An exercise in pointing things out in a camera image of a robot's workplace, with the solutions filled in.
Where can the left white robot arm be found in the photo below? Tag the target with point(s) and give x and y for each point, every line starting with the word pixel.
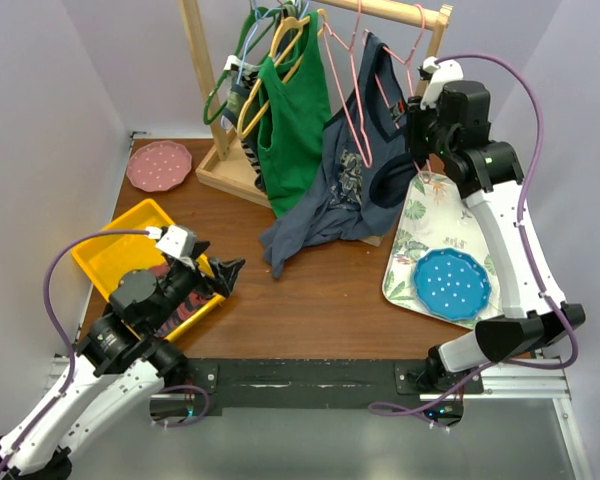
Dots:
pixel 120 362

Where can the olive green garment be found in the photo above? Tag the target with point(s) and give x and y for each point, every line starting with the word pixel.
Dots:
pixel 237 95

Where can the red tank top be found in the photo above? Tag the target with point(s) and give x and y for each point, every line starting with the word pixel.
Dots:
pixel 188 313

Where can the green tank top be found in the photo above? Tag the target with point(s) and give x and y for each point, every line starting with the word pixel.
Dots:
pixel 290 133

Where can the blue grey tank top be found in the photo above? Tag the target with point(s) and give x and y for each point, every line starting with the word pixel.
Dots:
pixel 361 183

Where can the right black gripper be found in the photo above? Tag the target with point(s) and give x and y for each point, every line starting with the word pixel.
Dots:
pixel 415 116

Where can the light blue plastic hanger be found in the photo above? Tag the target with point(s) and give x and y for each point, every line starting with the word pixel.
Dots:
pixel 296 9

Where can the pink dotted plate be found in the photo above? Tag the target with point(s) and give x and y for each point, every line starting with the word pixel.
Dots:
pixel 159 166

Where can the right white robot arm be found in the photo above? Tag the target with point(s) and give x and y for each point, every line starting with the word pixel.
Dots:
pixel 451 121

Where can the green plastic hanger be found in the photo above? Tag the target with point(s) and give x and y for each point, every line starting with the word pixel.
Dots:
pixel 247 39

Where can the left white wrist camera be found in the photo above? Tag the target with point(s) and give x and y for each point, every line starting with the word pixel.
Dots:
pixel 175 241

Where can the zebra striped garment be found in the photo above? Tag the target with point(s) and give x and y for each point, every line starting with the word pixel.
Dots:
pixel 249 144

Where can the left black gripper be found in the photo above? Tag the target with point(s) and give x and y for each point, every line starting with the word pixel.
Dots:
pixel 225 274

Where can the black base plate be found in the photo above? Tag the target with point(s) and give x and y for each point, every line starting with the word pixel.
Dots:
pixel 313 384

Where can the yellow plastic bin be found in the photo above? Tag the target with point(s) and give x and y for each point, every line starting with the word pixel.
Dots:
pixel 105 260

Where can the yellow plastic hanger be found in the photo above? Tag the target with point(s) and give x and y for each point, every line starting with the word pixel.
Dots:
pixel 280 45

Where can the floral patterned tray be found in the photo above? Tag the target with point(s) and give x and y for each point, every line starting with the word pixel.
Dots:
pixel 434 217

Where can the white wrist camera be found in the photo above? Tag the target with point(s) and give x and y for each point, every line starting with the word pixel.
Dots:
pixel 175 241
pixel 436 75

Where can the wooden clothes rack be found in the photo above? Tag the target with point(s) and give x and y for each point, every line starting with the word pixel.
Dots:
pixel 225 167

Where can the blue dotted plate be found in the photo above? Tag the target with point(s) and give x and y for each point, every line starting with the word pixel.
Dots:
pixel 451 285

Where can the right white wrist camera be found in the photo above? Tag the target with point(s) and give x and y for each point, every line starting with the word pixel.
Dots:
pixel 436 75

